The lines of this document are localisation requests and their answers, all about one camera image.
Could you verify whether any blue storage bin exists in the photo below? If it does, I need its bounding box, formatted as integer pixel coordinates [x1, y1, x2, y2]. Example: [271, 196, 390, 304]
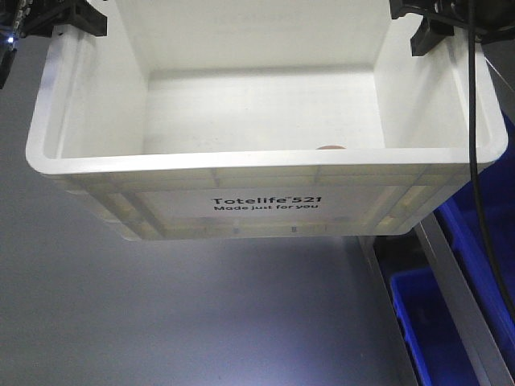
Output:
[436, 114, 514, 372]
[390, 267, 479, 385]

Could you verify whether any brown soft ball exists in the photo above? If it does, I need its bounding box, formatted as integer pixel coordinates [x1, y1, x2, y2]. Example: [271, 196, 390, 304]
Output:
[316, 145, 346, 150]

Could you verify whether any grey metal shelf frame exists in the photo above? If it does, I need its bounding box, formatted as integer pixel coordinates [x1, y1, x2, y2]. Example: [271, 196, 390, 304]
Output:
[358, 213, 514, 385]

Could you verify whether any blue storage bin right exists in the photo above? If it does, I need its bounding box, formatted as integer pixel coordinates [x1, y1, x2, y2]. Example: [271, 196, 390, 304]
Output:
[436, 114, 514, 372]

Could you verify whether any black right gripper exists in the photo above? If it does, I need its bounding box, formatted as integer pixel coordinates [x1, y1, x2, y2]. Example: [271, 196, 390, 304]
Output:
[389, 0, 514, 56]

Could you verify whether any blue storage bin lower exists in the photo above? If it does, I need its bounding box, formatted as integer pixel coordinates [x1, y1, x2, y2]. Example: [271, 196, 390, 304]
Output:
[390, 267, 479, 385]

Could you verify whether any white plastic tote box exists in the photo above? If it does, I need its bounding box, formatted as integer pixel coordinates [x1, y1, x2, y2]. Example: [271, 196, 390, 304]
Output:
[25, 0, 509, 241]

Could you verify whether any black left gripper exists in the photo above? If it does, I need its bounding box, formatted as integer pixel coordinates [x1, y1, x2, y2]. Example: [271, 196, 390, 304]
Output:
[1, 0, 108, 88]

